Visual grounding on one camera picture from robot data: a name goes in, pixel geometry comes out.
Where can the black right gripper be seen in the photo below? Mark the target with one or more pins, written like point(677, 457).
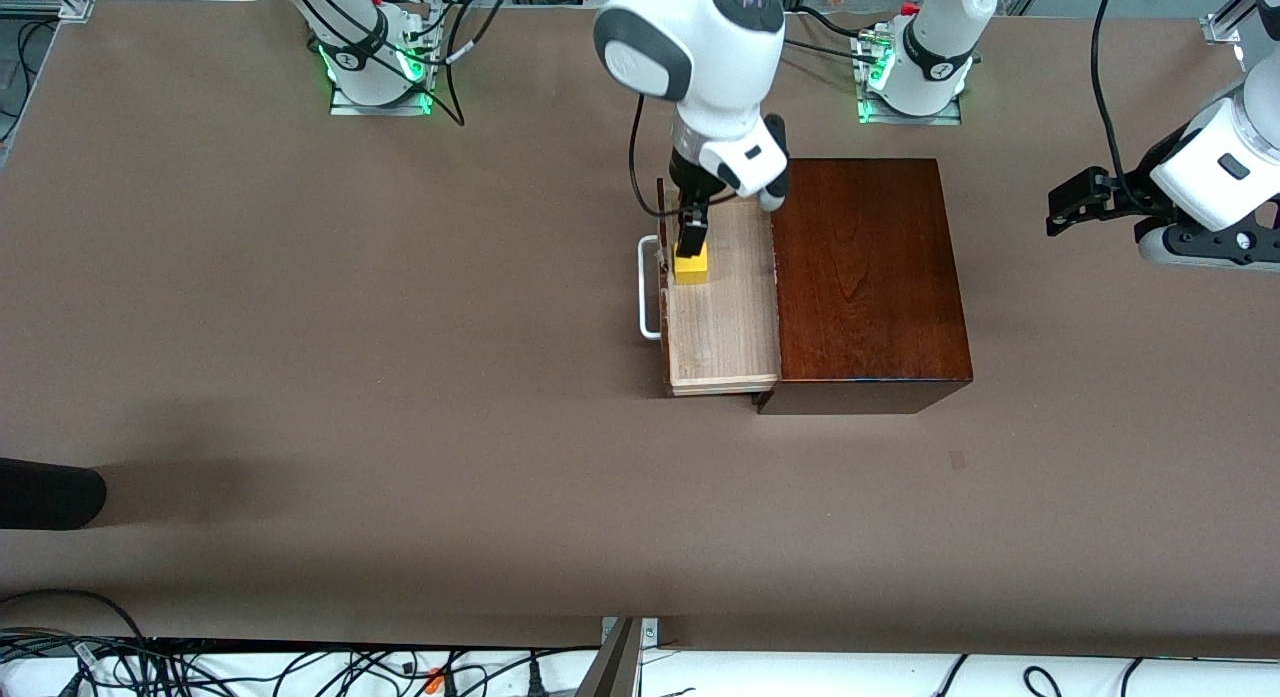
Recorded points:
point(690, 190)

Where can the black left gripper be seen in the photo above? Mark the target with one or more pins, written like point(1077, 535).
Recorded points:
point(1130, 191)

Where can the yellow block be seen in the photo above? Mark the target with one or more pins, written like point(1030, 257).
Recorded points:
point(690, 273)

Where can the light wood drawer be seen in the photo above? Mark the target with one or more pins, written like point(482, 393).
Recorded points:
point(725, 317)

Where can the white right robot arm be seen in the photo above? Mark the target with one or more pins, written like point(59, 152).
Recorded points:
point(700, 37)

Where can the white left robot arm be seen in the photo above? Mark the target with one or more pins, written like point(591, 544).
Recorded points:
point(940, 37)

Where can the dark brown wooden cabinet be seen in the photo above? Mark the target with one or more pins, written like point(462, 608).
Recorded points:
point(870, 277)

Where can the dark slanted bar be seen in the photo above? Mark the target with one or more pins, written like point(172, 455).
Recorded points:
point(615, 667)

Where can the black cylindrical object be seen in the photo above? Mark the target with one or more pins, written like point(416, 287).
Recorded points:
point(50, 492)

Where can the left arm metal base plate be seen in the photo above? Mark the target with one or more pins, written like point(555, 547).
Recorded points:
point(910, 120)

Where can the aluminium frame profile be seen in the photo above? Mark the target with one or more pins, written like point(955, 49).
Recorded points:
point(1225, 27)

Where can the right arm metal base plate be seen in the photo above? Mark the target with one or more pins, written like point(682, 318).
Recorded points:
point(380, 109)

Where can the small metal bracket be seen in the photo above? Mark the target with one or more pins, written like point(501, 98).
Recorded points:
point(650, 632)

